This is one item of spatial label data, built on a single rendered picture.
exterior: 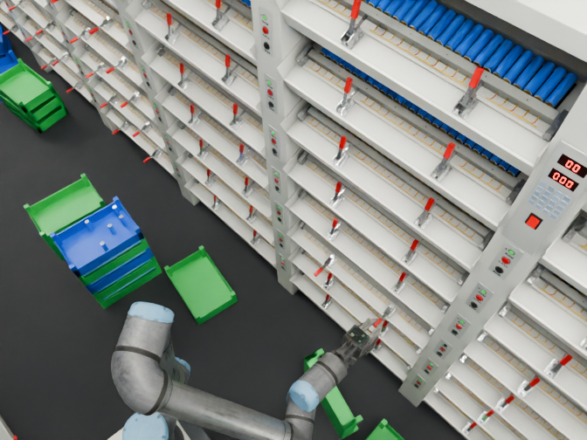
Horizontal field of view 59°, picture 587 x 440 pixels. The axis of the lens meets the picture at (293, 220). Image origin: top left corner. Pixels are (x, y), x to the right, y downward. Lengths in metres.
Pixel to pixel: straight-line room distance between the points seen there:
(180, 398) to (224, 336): 0.95
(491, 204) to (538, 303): 0.27
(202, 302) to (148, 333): 1.05
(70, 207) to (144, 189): 0.38
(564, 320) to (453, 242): 0.28
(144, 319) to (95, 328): 1.12
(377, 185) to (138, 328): 0.70
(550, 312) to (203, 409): 0.87
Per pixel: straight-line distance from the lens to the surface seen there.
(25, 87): 3.29
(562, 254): 1.11
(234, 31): 1.43
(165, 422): 1.90
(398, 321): 1.78
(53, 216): 2.64
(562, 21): 0.81
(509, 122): 0.98
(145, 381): 1.35
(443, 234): 1.28
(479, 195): 1.12
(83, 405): 2.39
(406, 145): 1.16
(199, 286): 2.43
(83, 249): 2.29
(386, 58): 1.06
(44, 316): 2.60
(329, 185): 1.53
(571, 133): 0.88
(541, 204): 1.00
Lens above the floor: 2.17
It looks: 58 degrees down
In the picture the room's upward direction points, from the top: 2 degrees counter-clockwise
